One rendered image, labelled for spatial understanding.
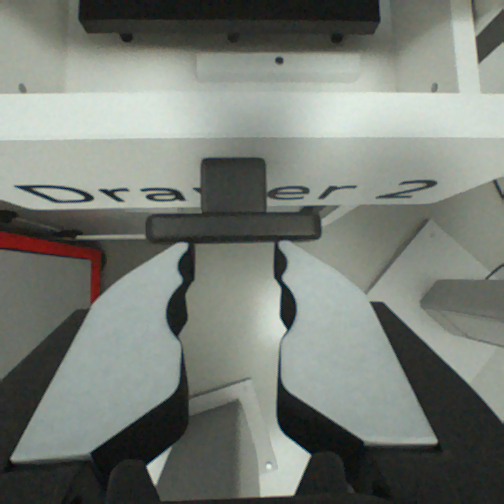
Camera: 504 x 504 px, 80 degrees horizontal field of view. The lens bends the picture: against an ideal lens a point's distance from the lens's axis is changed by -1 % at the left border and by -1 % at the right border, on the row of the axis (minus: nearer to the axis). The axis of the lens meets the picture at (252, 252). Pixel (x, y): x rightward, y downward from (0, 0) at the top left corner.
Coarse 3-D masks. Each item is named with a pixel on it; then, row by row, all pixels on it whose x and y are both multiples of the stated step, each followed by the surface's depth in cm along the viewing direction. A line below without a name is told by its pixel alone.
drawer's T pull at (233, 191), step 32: (224, 160) 13; (256, 160) 13; (224, 192) 13; (256, 192) 13; (160, 224) 12; (192, 224) 12; (224, 224) 12; (256, 224) 12; (288, 224) 12; (320, 224) 13
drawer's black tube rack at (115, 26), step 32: (96, 0) 18; (128, 0) 17; (160, 0) 18; (192, 0) 18; (224, 0) 18; (256, 0) 18; (288, 0) 18; (320, 0) 18; (352, 0) 18; (96, 32) 18; (128, 32) 18; (160, 32) 18; (192, 32) 18; (224, 32) 18; (256, 32) 18; (288, 32) 19; (320, 32) 19; (352, 32) 19
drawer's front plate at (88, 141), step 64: (0, 128) 11; (64, 128) 11; (128, 128) 11; (192, 128) 11; (256, 128) 11; (320, 128) 11; (384, 128) 11; (448, 128) 11; (0, 192) 17; (64, 192) 17; (128, 192) 18; (192, 192) 18; (320, 192) 19; (384, 192) 19; (448, 192) 19
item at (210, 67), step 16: (208, 64) 20; (224, 64) 20; (240, 64) 20; (256, 64) 20; (272, 64) 20; (288, 64) 20; (304, 64) 20; (320, 64) 20; (336, 64) 20; (352, 64) 20; (208, 80) 20; (224, 80) 21; (240, 80) 21; (256, 80) 21; (272, 80) 21; (288, 80) 21; (304, 80) 21; (320, 80) 21; (336, 80) 21; (352, 80) 21
